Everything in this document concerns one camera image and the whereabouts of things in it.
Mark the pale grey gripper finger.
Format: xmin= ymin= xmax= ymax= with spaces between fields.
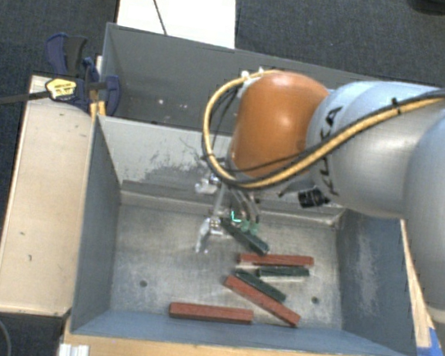
xmin=193 ymin=215 xmax=215 ymax=256
xmin=209 ymin=221 xmax=227 ymax=240

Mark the dark green flat block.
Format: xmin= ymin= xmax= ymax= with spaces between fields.
xmin=230 ymin=267 xmax=291 ymax=304
xmin=217 ymin=217 xmax=275 ymax=258
xmin=254 ymin=259 xmax=312 ymax=287

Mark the grey metal bin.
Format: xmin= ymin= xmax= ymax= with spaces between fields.
xmin=60 ymin=21 xmax=445 ymax=356

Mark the red-brown flat block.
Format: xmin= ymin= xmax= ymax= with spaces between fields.
xmin=167 ymin=297 xmax=256 ymax=331
xmin=219 ymin=273 xmax=307 ymax=330
xmin=235 ymin=245 xmax=316 ymax=276

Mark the pale wood flat board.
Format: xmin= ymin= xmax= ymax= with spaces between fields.
xmin=0 ymin=73 xmax=107 ymax=323

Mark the black cylinder on white bracket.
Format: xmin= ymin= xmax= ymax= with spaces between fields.
xmin=295 ymin=183 xmax=332 ymax=212

